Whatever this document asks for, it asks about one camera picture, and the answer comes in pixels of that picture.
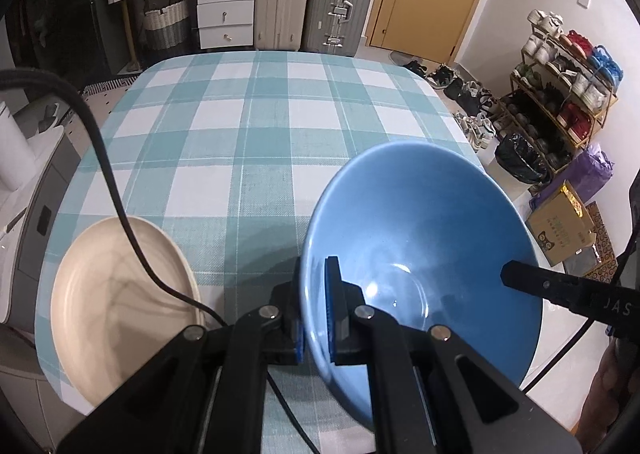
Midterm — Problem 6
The blue bowl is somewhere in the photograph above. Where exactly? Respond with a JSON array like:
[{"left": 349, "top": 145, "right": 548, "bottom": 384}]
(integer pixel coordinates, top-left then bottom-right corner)
[{"left": 300, "top": 140, "right": 542, "bottom": 427}]

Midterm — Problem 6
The cream plate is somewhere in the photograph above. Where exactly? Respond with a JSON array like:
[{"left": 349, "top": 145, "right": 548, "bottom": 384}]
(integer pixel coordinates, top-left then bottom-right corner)
[{"left": 50, "top": 217, "right": 205, "bottom": 406}]

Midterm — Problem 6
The person's right hand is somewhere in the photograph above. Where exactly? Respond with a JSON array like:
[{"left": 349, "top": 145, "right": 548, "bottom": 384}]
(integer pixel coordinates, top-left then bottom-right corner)
[{"left": 575, "top": 338, "right": 639, "bottom": 453}]

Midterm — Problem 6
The cardboard box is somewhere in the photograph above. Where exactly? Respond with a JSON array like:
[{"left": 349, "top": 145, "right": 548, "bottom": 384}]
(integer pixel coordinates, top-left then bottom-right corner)
[{"left": 526, "top": 181, "right": 597, "bottom": 267}]

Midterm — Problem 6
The purple plastic bag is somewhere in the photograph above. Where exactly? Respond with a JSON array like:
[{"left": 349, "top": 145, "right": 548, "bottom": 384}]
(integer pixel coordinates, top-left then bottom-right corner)
[{"left": 529, "top": 143, "right": 614, "bottom": 211}]

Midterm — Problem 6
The white trash bin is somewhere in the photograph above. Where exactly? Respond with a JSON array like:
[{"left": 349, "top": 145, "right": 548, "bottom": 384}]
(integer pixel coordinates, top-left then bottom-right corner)
[{"left": 495, "top": 133, "right": 551, "bottom": 185}]

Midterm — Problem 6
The teal checkered tablecloth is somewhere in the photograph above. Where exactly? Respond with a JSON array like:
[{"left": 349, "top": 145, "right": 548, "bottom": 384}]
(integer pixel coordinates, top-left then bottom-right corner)
[{"left": 34, "top": 50, "right": 486, "bottom": 454}]

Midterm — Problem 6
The wooden shoe rack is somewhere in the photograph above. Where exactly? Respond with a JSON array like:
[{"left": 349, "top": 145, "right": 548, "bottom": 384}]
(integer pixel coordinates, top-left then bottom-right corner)
[{"left": 498, "top": 9, "right": 624, "bottom": 177}]

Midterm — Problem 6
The white electric kettle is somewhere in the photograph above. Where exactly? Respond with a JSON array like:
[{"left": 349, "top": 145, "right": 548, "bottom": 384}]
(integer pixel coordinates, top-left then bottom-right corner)
[{"left": 0, "top": 101, "right": 37, "bottom": 191}]

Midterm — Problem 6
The woven laundry basket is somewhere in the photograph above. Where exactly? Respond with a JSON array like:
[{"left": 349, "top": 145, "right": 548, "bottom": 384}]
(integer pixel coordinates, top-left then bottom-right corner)
[{"left": 143, "top": 0, "right": 191, "bottom": 51}]

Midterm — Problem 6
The silver hard suitcase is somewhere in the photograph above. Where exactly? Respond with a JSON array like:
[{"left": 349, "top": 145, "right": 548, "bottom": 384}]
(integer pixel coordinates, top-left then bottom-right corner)
[{"left": 302, "top": 0, "right": 371, "bottom": 57}]

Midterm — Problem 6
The black cable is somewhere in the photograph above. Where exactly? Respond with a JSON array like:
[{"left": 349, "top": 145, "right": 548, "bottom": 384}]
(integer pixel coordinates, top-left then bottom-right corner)
[{"left": 0, "top": 68, "right": 321, "bottom": 454}]

